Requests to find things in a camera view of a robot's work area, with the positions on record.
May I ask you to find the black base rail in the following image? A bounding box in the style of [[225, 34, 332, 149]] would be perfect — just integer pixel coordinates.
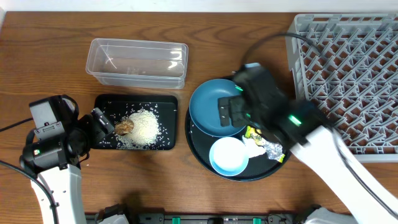
[[85, 204, 321, 224]]

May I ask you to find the clear plastic container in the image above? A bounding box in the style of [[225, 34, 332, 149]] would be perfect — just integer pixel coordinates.
[[86, 38, 188, 89]]

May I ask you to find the brown dried food piece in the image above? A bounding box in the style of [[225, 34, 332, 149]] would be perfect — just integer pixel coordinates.
[[114, 119, 134, 136]]

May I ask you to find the light blue bowl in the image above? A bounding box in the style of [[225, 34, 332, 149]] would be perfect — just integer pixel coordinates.
[[209, 137, 249, 177]]

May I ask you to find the white crumpled napkin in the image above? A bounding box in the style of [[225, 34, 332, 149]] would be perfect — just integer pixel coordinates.
[[242, 136, 266, 158]]

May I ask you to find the dark blue plate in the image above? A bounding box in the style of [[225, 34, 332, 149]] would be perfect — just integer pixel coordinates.
[[189, 79, 245, 138]]

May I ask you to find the round black tray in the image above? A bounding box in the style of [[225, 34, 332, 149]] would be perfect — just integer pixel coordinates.
[[185, 110, 292, 182]]

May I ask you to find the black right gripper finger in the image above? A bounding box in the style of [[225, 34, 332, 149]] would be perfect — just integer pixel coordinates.
[[229, 96, 248, 128], [218, 96, 231, 127]]

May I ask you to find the yellow foil snack wrapper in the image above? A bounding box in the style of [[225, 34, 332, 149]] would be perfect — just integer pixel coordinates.
[[242, 126, 285, 163]]

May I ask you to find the grey dishwasher rack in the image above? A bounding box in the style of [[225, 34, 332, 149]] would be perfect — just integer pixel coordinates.
[[286, 13, 397, 163]]

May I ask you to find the pile of white rice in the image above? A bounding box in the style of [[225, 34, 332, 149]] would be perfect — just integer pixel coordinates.
[[97, 101, 178, 151]]

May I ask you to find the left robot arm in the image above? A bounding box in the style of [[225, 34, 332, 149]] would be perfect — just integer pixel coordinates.
[[19, 95, 114, 223]]

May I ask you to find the black rectangular tray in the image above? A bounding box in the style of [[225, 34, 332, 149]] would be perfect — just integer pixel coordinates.
[[95, 94, 178, 151]]

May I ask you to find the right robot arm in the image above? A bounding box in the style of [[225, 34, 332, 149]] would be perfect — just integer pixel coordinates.
[[220, 63, 397, 223]]

